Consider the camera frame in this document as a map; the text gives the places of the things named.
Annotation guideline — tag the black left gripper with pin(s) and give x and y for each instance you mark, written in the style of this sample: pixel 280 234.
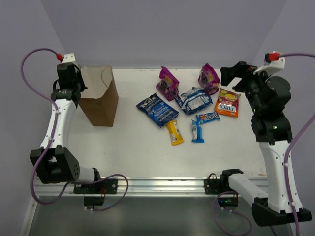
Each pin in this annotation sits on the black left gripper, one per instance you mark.
pixel 74 80

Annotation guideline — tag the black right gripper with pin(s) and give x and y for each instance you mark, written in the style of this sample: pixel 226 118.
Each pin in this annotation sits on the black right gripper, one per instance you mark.
pixel 241 69

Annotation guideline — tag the small magenta snack packet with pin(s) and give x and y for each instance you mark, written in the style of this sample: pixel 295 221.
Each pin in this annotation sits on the small magenta snack packet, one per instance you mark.
pixel 208 79

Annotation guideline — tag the orange snack packet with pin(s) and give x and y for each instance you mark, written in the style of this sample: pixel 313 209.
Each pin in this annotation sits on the orange snack packet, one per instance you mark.
pixel 227 103

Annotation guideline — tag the brown paper bag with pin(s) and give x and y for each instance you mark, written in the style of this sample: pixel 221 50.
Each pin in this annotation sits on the brown paper bag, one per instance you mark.
pixel 100 100

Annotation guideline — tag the blue white snack bag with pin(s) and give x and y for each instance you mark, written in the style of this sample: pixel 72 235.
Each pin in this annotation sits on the blue white snack bag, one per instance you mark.
pixel 193 100

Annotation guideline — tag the light blue snack bar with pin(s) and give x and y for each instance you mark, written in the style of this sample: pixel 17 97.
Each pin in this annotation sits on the light blue snack bar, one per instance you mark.
pixel 196 132

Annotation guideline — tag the blue candy packet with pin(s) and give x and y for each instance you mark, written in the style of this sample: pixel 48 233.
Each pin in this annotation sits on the blue candy packet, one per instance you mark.
pixel 208 117

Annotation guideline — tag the magenta snack wrapper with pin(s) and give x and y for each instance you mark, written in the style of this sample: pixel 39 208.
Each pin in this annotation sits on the magenta snack wrapper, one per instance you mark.
pixel 168 85

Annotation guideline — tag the dark blue snack packet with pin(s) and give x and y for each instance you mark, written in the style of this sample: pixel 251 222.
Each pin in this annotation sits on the dark blue snack packet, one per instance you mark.
pixel 157 110

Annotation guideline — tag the yellow snack packet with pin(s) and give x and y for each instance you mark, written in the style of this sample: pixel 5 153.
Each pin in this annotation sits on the yellow snack packet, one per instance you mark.
pixel 175 134

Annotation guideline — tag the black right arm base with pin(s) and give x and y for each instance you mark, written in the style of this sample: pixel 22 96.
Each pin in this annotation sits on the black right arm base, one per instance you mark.
pixel 212 186

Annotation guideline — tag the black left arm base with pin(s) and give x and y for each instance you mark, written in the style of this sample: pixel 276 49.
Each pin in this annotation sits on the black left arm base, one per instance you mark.
pixel 94 194

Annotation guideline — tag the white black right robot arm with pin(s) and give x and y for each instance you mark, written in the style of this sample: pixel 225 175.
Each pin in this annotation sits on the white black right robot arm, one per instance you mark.
pixel 267 95

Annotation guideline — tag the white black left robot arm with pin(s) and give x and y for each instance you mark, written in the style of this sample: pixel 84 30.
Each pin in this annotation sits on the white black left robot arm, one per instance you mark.
pixel 53 160

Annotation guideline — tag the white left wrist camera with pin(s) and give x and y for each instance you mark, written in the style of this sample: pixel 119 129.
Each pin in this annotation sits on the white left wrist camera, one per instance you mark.
pixel 69 58

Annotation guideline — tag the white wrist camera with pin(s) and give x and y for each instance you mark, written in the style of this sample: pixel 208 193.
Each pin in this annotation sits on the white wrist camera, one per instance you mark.
pixel 69 58
pixel 273 64

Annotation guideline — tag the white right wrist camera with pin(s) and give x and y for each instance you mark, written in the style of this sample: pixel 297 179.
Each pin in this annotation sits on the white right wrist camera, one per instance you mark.
pixel 273 64

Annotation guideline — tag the aluminium mounting rail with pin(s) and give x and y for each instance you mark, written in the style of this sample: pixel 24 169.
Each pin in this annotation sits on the aluminium mounting rail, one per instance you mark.
pixel 147 187

